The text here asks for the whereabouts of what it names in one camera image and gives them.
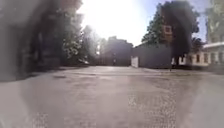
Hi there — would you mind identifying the distant dark building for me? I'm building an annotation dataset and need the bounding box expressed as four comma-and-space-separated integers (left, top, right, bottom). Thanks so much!
99, 35, 134, 67

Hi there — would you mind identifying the grey asphalt ground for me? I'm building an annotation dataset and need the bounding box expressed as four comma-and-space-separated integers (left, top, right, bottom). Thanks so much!
0, 65, 224, 128

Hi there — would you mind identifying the group of trees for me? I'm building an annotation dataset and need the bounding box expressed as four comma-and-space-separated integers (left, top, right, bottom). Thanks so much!
56, 0, 104, 66

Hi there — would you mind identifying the low grey building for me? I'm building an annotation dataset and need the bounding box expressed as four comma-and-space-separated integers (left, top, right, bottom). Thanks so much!
130, 42, 174, 70

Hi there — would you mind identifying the brick building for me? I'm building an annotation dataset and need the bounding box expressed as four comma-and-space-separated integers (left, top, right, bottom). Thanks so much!
161, 23, 174, 44

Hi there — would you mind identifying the large dark tree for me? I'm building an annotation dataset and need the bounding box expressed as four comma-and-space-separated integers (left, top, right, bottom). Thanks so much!
141, 0, 201, 69

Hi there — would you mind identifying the white low building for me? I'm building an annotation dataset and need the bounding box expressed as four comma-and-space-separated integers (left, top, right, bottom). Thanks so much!
171, 41, 224, 67

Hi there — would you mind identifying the leafy green tree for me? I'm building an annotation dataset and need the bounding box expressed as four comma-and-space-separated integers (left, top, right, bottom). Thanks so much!
203, 0, 224, 44

